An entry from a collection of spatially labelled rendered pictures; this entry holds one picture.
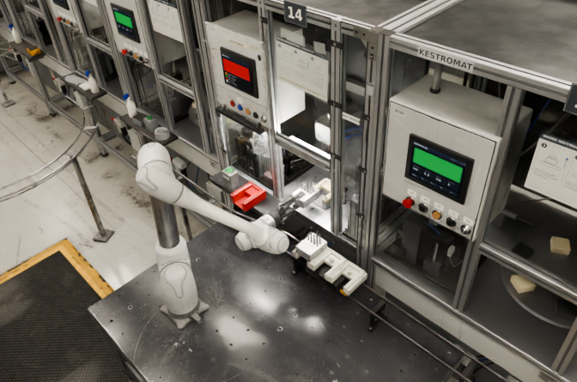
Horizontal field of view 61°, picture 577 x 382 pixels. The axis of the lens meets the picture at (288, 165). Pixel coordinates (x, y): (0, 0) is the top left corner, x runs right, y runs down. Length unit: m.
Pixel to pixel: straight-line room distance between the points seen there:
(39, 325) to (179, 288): 1.54
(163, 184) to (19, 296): 2.15
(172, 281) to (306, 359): 0.70
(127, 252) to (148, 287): 1.23
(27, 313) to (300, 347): 2.09
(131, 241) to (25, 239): 0.87
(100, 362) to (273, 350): 1.34
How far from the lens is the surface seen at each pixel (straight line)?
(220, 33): 2.48
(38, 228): 4.48
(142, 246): 3.96
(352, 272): 2.41
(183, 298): 2.43
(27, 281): 4.06
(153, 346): 2.53
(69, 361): 3.49
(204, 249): 2.85
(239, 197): 2.75
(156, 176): 2.04
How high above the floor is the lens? 2.71
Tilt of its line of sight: 37 degrees down
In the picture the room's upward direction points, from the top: 3 degrees counter-clockwise
